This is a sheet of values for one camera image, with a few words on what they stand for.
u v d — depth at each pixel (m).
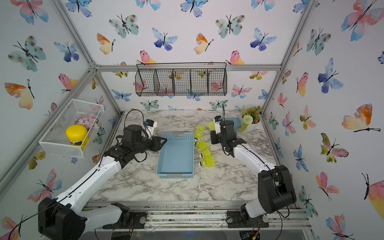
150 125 0.68
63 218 0.37
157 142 0.68
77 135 0.63
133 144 0.60
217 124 0.79
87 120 0.68
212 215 0.76
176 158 0.96
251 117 0.98
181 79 0.98
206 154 0.95
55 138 0.65
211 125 0.88
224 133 0.68
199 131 1.05
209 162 0.90
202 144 0.98
